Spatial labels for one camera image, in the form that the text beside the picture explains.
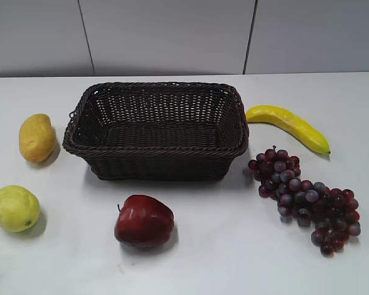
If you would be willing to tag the yellow-green lemon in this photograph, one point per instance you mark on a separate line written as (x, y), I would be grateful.
(19, 208)

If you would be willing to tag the dark brown woven basket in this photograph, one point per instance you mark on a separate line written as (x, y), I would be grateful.
(160, 131)

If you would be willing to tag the yellow banana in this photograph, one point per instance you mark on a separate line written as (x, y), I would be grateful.
(290, 123)

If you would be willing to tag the yellow mango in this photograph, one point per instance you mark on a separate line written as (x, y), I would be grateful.
(37, 138)

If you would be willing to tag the red apple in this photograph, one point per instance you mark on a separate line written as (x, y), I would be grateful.
(144, 222)

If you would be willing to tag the purple grape bunch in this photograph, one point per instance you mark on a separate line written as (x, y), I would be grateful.
(332, 212)

